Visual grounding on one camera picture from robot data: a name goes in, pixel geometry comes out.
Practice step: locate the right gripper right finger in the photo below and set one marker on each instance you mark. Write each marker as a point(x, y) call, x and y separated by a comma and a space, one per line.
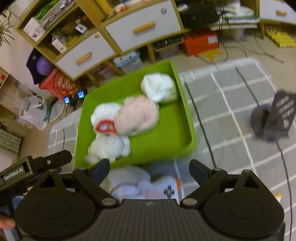
point(209, 181)

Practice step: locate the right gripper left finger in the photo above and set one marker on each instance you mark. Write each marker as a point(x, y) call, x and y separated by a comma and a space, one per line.
point(90, 180)

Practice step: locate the white bunny plush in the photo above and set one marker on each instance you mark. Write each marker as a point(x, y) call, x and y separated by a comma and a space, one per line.
point(109, 147)

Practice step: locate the white duck plush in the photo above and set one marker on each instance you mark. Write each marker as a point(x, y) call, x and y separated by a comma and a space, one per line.
point(135, 183)

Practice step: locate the red trimmed white glove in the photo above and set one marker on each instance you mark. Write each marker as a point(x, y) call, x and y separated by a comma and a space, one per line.
point(103, 117)

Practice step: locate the pink fuzzy sock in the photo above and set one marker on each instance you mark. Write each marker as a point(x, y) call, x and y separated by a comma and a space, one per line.
point(139, 114)

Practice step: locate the person left hand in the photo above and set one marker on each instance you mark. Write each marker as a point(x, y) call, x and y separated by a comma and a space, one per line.
point(6, 222)

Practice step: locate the green plastic bin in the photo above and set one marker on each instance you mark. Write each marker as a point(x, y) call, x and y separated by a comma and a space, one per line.
point(173, 136)

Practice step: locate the white plastic bag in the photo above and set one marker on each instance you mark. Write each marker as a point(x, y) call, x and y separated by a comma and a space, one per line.
point(34, 110)

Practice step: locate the grey checked tablecloth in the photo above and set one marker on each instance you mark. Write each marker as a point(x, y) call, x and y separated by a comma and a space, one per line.
point(221, 99)

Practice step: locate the black phone stand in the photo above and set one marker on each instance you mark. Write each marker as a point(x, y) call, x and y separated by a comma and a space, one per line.
point(273, 122)

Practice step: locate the red snack bucket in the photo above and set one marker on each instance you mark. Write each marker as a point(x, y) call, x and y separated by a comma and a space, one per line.
point(60, 85)

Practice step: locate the purple ball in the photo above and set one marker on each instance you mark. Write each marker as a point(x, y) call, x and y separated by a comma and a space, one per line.
point(44, 66)

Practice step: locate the clear storage box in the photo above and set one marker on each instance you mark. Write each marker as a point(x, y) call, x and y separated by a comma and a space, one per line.
point(129, 62)

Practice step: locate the orange shoe box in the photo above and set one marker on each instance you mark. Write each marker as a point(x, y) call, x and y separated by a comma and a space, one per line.
point(201, 41)

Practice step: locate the wooden drawer cabinet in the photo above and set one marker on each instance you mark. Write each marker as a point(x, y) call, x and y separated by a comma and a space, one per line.
point(77, 36)

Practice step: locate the potted green plant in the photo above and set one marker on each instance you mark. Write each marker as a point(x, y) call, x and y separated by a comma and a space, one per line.
point(5, 27)

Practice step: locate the yellow egg tray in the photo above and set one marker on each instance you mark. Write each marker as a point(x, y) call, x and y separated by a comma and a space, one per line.
point(280, 37)

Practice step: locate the black printer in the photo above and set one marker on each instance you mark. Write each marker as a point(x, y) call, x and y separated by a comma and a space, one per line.
point(198, 14)

